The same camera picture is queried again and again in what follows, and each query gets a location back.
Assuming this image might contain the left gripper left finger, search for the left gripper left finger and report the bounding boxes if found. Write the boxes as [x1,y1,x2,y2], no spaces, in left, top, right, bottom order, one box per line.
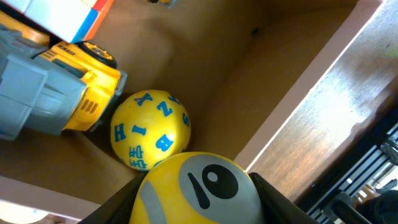
[78,173,146,224]

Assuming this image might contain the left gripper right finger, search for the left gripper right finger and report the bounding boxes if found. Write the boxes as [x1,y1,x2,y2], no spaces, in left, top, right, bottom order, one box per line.
[249,172,318,224]

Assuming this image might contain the yellow ball with eye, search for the yellow ball with eye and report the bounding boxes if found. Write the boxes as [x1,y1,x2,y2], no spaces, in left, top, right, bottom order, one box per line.
[129,152,266,224]

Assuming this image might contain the yellow grey dump truck toy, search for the yellow grey dump truck toy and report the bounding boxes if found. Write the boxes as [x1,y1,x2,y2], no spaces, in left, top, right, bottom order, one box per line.
[1,12,127,141]

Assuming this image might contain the white cardboard box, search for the white cardboard box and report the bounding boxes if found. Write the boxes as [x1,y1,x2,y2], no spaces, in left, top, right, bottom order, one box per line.
[1,1,382,219]

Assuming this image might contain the yellow ball blue letters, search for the yellow ball blue letters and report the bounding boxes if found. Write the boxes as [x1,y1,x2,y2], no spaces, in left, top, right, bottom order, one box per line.
[110,90,192,171]

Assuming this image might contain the multicolour puzzle cube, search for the multicolour puzzle cube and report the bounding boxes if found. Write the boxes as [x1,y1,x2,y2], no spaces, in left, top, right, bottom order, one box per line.
[1,0,114,43]

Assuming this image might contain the black aluminium frame rail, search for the black aluminium frame rail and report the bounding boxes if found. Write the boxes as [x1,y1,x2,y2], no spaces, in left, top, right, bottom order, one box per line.
[297,106,397,223]

